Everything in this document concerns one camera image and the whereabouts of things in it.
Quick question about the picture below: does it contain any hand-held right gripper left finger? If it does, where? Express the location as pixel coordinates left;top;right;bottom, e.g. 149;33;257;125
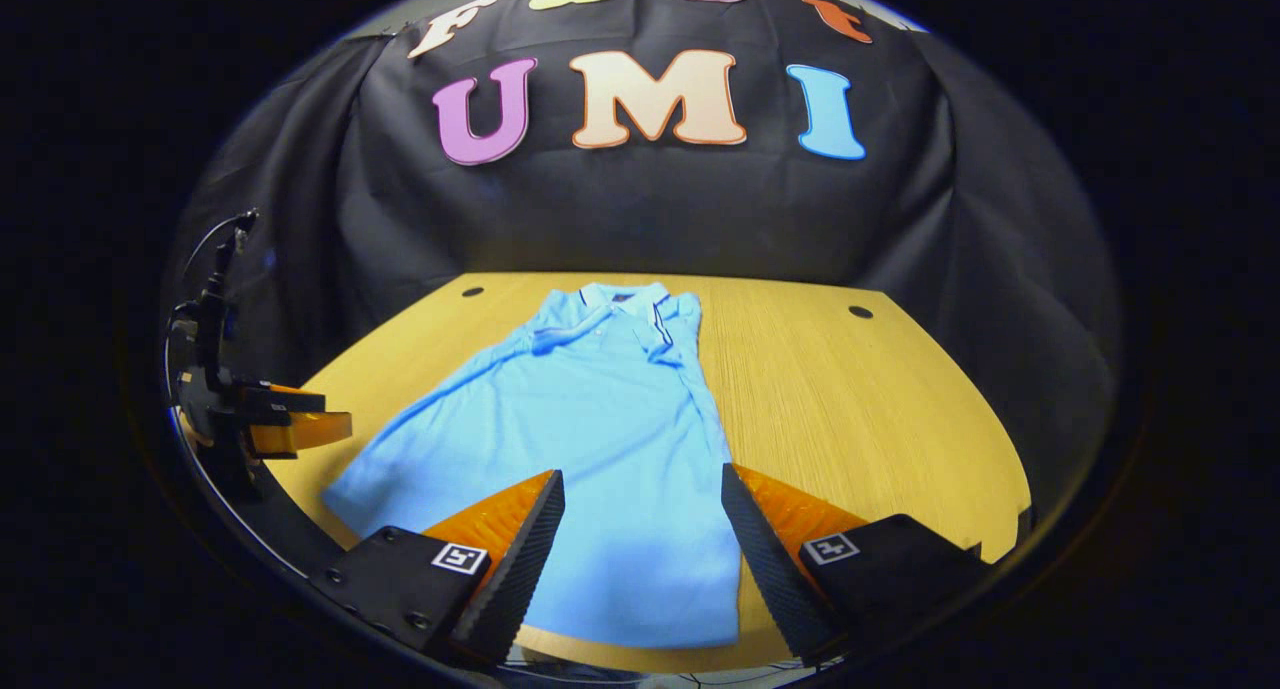
325;469;566;667

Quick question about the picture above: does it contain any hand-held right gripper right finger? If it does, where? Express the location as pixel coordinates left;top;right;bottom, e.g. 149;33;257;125
720;462;991;667

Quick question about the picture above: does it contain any light blue T-shirt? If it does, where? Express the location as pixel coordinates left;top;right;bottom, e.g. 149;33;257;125
322;281;743;650

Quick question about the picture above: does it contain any black backdrop cloth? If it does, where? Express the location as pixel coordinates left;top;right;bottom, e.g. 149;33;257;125
165;0;1126;490

